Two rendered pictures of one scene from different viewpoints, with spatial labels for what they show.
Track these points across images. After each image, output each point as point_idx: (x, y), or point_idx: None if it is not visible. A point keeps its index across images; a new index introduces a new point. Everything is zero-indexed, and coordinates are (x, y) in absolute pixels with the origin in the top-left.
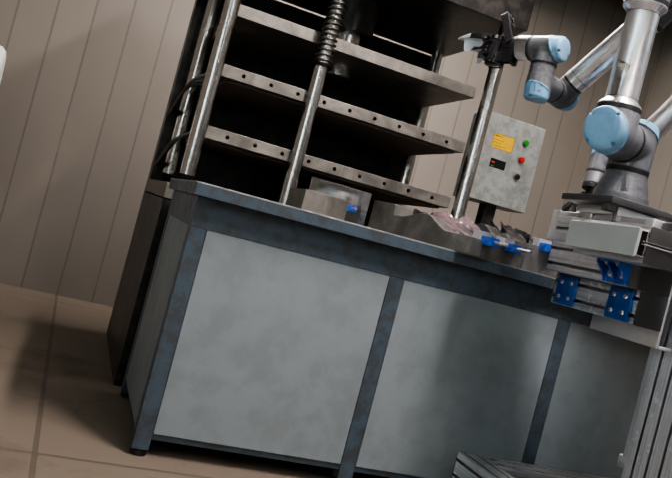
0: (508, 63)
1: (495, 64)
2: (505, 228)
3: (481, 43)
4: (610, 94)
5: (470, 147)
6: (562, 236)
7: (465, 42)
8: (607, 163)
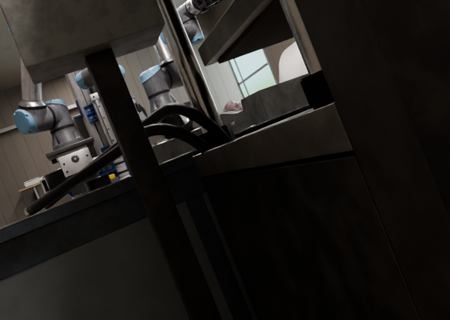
0: (205, 11)
1: (210, 5)
2: (173, 114)
3: None
4: None
5: None
6: None
7: None
8: (169, 88)
